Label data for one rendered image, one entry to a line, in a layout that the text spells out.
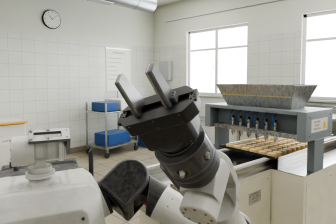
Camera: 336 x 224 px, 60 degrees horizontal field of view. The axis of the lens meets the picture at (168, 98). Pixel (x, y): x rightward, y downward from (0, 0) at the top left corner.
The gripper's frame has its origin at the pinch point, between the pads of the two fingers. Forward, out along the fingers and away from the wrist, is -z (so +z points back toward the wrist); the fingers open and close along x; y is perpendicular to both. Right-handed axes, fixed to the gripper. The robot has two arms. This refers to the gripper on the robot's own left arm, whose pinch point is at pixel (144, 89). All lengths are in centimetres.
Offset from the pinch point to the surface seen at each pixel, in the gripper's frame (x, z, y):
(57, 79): 344, 146, 346
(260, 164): 9, 117, 74
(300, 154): -11, 140, 94
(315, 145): -21, 121, 84
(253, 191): 15, 122, 61
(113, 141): 291, 271, 294
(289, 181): -3, 129, 69
